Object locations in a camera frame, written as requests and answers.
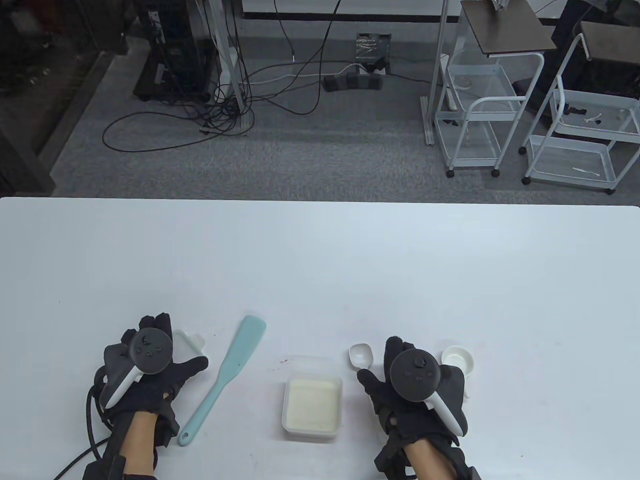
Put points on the black bracket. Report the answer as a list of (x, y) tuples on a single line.
[(577, 110)]

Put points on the black floor box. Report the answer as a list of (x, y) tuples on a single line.
[(372, 47)]

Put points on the person's right hand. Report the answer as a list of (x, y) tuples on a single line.
[(395, 420)]

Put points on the black and white right controller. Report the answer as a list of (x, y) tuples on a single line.
[(415, 375)]

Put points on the white cart with brown top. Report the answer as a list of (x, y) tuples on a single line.
[(610, 42), (510, 27)]

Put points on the clear plastic sugar container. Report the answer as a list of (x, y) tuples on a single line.
[(310, 436)]

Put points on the white sugar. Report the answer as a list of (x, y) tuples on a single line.
[(312, 402)]

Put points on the black and white left controller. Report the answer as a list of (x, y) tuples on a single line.
[(150, 350)]

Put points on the black and white controller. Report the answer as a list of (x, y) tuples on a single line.
[(150, 350), (415, 375)]

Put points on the clear lid with green rim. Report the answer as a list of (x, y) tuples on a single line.
[(192, 345)]

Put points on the teal dessert spatula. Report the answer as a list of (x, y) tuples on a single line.
[(235, 355)]

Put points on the black computer rack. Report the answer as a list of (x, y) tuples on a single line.
[(175, 50)]

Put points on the small white plastic piece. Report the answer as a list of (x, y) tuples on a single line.
[(595, 119)]

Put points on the person's left hand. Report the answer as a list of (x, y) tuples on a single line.
[(160, 390)]

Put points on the person's left forearm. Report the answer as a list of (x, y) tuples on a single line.
[(140, 440)]

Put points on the white coffee spoon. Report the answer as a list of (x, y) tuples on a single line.
[(360, 354)]

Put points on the thin white stick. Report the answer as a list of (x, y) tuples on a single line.
[(585, 171)]

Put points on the dark glass partition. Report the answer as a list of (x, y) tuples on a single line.
[(30, 100)]

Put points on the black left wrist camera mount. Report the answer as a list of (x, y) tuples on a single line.
[(102, 470)]

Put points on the silver aluminium frame leg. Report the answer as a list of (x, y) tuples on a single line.
[(243, 117), (429, 130)]

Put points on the person's right forearm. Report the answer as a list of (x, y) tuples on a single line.
[(430, 460)]

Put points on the black power strip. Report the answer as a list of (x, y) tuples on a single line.
[(350, 82)]

